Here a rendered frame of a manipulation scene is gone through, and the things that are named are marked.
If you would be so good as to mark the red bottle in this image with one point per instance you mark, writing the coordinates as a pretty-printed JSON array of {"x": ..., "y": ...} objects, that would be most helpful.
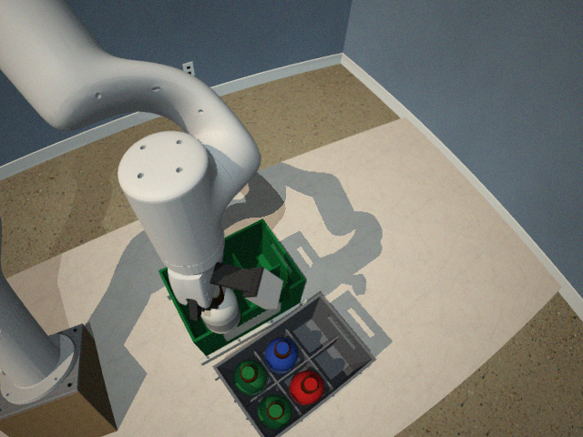
[{"x": 305, "y": 391}]

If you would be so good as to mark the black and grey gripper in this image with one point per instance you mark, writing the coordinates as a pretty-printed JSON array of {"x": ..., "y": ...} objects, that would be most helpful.
[{"x": 195, "y": 288}]

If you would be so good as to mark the green crate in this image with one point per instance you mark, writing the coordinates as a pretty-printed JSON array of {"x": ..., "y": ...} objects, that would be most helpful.
[{"x": 248, "y": 248}]

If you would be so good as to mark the grey bottle crate with dividers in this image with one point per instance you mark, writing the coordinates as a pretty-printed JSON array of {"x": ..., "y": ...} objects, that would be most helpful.
[{"x": 312, "y": 327}]

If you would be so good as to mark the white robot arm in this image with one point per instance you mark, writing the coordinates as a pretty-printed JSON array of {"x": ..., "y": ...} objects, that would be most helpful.
[{"x": 178, "y": 191}]

